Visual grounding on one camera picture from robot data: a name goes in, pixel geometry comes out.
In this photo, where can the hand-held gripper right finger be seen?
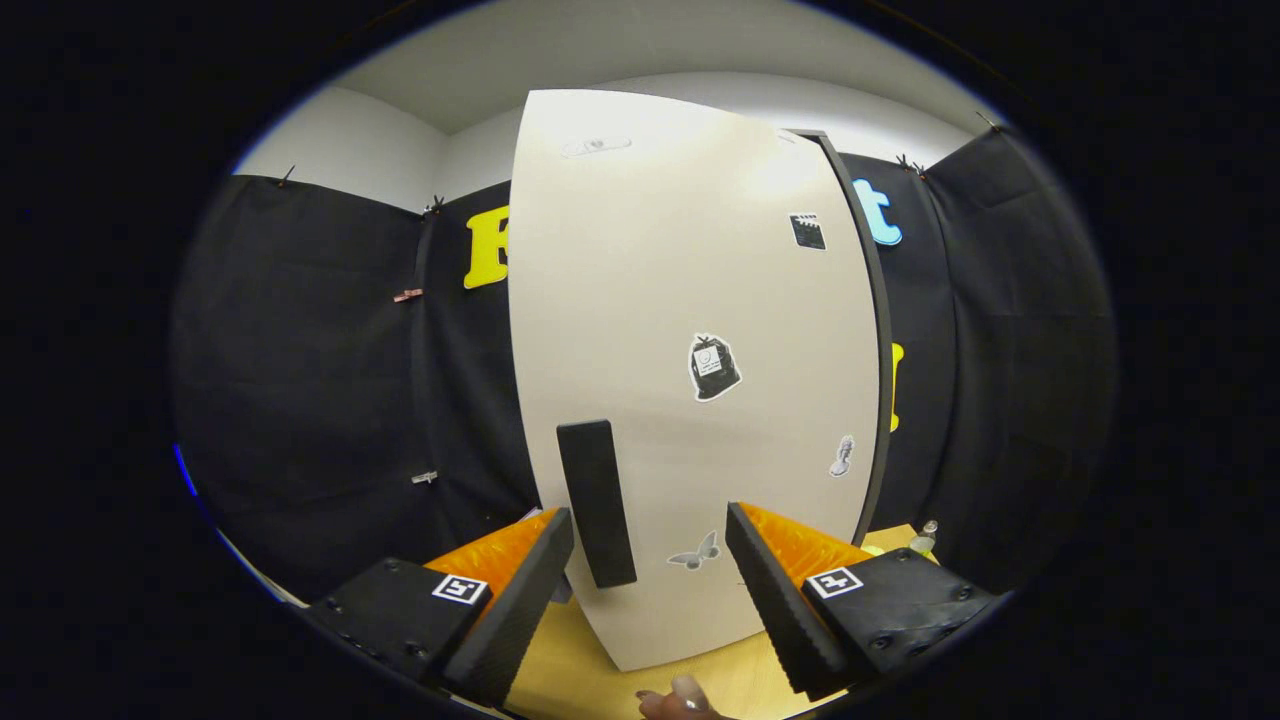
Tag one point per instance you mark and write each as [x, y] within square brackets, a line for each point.
[775, 600]

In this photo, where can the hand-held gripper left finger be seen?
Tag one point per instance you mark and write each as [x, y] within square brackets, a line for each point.
[530, 600]

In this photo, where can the grey shoe cabinet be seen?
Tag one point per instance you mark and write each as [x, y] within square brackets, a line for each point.
[872, 300]

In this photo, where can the beige shoe cabinet door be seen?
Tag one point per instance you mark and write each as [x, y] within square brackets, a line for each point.
[640, 300]

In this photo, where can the clear plastic bottle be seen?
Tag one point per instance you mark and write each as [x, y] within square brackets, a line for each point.
[923, 540]

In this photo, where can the black backdrop cloth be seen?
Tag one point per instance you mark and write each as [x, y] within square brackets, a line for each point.
[300, 400]

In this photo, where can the pink clothespin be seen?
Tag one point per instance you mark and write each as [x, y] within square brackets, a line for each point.
[408, 295]

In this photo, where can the black clip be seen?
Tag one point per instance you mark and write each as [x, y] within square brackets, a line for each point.
[909, 164]
[989, 122]
[285, 176]
[435, 205]

